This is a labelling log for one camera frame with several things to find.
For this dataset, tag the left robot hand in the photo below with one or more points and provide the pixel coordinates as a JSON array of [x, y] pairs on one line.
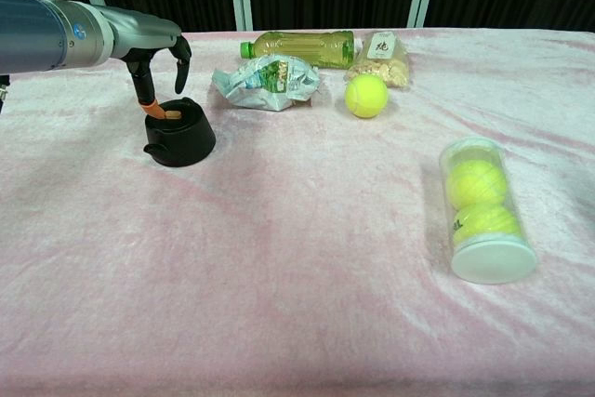
[[139, 39]]

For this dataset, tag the black teapot lid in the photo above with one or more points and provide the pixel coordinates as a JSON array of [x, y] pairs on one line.
[[173, 109]]

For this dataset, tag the black teapot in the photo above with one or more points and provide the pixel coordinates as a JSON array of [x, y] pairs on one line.
[[181, 136]]

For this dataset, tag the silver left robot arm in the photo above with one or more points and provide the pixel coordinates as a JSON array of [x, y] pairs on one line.
[[42, 32]]

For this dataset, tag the crumpled silver snack bag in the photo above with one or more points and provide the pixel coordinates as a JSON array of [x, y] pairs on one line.
[[265, 83]]

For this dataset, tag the green tea bottle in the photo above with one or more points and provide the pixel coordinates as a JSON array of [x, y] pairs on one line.
[[302, 46]]

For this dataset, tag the loose yellow tennis ball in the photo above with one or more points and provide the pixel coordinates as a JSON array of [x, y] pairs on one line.
[[366, 96]]

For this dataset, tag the clear bag of nuts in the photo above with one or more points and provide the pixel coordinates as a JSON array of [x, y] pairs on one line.
[[381, 62]]

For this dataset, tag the pink plush table cloth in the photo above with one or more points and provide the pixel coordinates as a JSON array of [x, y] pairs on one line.
[[297, 239]]

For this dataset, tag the tennis ball in tube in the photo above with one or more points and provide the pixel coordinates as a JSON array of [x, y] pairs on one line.
[[476, 183], [485, 226]]

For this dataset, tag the clear tennis ball tube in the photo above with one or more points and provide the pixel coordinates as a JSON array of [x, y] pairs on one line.
[[483, 215]]

